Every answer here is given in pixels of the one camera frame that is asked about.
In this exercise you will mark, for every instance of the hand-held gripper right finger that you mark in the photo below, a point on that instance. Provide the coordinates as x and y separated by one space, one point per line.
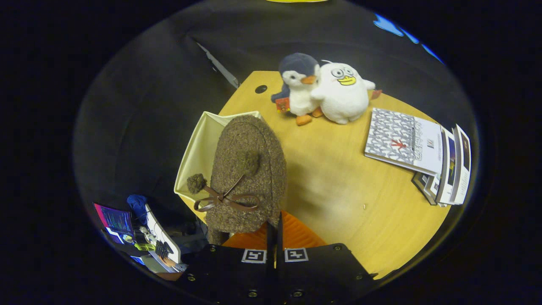
322 271

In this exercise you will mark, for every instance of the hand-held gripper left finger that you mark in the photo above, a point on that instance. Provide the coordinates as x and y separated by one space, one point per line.
228 275

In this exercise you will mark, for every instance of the beige fabric storage box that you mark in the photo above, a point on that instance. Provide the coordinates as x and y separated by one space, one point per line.
197 152

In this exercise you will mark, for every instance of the brown fuzzy slipper shoe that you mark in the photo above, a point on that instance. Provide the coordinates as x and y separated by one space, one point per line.
254 144

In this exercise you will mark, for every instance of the blue cloth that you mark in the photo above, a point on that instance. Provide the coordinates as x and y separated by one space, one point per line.
137 205

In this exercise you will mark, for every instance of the grey patterned book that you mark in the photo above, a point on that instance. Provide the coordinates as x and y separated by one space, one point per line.
394 140

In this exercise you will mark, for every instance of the white book blue picture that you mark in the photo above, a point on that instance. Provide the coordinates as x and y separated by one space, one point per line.
444 178

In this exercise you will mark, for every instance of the white duck plush toy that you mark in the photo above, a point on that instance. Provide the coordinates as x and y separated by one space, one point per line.
343 99

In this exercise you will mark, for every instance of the white book dark picture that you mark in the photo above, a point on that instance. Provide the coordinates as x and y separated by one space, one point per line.
463 165

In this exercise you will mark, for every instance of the grey penguin plush toy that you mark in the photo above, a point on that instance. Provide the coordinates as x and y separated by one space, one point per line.
300 84

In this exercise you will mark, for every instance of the grey metal bar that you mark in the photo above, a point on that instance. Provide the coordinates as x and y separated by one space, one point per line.
220 65

